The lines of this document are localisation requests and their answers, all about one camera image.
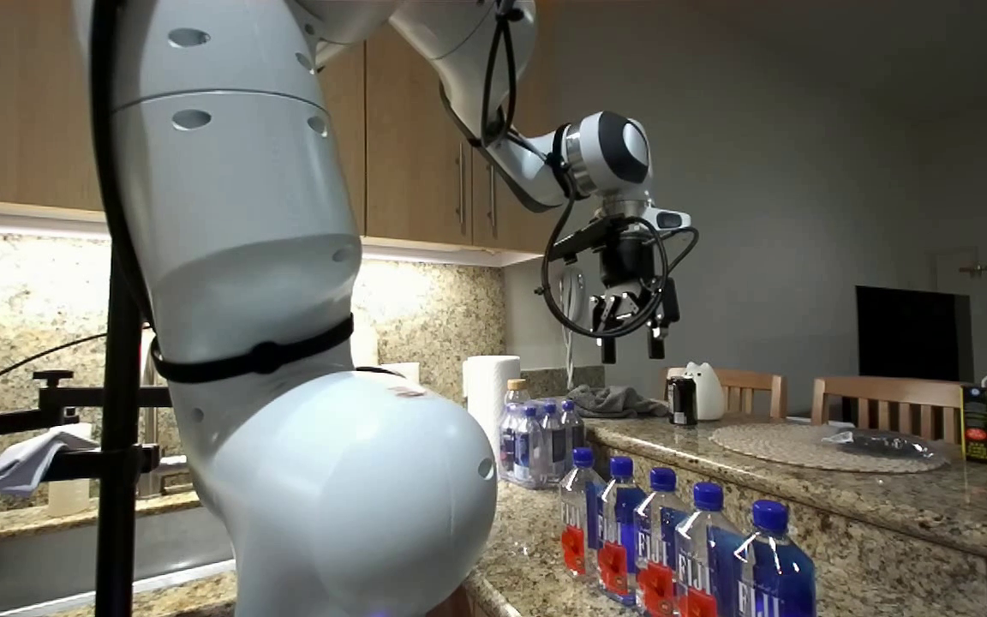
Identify wooden wall cabinets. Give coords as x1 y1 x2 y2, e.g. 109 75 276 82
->
0 0 558 258

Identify white paper towel roll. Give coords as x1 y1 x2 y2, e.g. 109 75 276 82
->
461 352 524 449

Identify black orange drink carton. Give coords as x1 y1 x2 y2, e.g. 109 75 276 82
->
959 361 987 468

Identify wooden slatted chair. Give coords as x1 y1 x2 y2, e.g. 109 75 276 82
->
719 366 788 424
807 374 965 452

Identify white plastic jug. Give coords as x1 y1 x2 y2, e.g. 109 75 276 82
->
666 361 731 424

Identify black camera stand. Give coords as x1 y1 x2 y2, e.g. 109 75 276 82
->
0 217 179 617

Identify small glass dish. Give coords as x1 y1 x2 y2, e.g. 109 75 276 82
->
814 422 921 463

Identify grey cloth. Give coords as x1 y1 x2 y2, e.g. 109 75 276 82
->
572 383 672 422

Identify white crumpled paper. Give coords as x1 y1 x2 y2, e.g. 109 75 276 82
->
0 422 103 498

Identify shrink-wrapped water bottle pack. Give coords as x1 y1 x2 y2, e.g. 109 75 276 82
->
496 395 588 492

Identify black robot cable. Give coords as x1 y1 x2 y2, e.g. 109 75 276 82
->
85 0 702 345

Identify black flat screen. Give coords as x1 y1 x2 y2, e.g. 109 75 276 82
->
853 286 972 383

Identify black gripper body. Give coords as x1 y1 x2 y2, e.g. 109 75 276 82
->
597 219 669 306

